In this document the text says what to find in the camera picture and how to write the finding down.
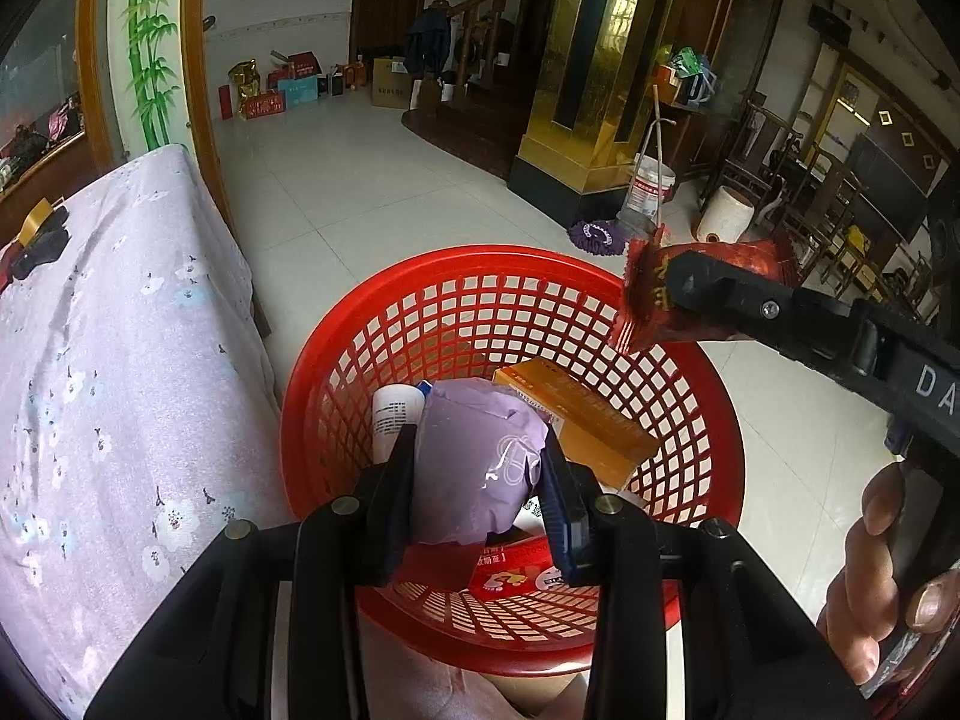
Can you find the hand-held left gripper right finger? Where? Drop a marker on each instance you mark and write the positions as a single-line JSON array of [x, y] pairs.
[[562, 525]]

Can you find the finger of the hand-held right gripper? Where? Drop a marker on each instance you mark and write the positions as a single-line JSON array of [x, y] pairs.
[[720, 292]]

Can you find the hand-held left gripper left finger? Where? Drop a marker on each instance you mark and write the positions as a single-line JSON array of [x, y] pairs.
[[397, 495]]

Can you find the red toothpaste box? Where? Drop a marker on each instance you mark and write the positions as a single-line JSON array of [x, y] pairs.
[[517, 570]]

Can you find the lilac red plastic wrapper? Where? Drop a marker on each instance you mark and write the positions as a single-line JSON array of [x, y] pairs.
[[465, 465]]

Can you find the dark red snack wrapper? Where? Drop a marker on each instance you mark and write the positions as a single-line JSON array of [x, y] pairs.
[[645, 300]]

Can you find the white plastic bottle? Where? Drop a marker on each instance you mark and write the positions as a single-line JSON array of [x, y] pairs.
[[394, 416]]

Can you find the orange carton box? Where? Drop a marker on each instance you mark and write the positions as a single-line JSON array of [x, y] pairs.
[[592, 420]]

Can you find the red plastic basket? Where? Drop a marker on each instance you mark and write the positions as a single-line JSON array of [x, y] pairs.
[[450, 300]]

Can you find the person's right hand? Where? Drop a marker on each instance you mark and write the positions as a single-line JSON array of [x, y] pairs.
[[862, 585]]

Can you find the white paper roll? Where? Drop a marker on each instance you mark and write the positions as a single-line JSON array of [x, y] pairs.
[[724, 217]]

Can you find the white plastic bucket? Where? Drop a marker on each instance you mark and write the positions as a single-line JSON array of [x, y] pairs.
[[649, 191]]

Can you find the mop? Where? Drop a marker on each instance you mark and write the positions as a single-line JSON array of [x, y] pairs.
[[596, 236]]

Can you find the wooden chair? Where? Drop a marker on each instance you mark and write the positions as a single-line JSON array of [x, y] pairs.
[[825, 202], [757, 157]]

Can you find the green white shopping bag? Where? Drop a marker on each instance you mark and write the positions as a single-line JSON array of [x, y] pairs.
[[690, 75]]

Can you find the golden pillar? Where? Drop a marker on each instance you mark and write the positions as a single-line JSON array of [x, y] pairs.
[[600, 90]]

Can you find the wooden staircase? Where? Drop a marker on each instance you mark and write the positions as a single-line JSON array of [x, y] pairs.
[[487, 112]]

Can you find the dark hanging jacket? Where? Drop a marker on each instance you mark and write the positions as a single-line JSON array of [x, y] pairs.
[[427, 37]]

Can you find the cardboard box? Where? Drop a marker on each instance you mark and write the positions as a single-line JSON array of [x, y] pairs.
[[391, 82]]

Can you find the red gift box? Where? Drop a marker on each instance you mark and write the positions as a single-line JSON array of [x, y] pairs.
[[262, 105]]

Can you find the teal gift box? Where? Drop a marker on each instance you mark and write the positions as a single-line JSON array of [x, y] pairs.
[[300, 92]]

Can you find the black flat object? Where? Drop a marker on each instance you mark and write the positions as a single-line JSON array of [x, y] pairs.
[[41, 255]]

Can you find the dark wooden door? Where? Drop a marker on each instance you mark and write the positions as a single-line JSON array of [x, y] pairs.
[[390, 0]]

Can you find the gold gift bag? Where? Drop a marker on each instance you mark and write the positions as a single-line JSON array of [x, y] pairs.
[[246, 79]]

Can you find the brown tape roll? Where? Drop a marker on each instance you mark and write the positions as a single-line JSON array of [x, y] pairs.
[[34, 223]]

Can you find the wooden glass partition cabinet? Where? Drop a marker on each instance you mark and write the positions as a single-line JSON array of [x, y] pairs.
[[45, 157]]

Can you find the bamboo wall painting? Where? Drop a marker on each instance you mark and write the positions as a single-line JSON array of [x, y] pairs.
[[150, 52]]

